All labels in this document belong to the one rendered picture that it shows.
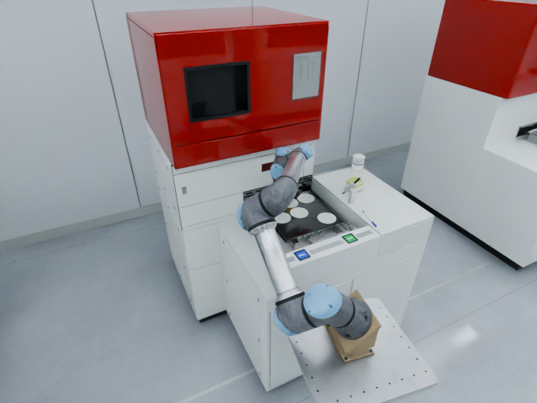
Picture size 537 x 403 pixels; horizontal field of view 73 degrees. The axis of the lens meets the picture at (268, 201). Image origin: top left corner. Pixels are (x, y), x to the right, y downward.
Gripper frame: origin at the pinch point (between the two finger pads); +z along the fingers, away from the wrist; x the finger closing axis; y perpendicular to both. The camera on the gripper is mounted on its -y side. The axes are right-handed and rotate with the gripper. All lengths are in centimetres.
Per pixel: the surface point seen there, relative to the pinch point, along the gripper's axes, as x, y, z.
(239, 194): 4.6, 25.5, -5.3
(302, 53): -17, 0, -77
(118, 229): -33, 172, 91
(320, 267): 35.3, -30.6, 1.6
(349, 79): -233, 16, -11
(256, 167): -3.7, 18.3, -19.8
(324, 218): -1.1, -22.3, 1.3
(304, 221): 5.9, -13.0, 1.4
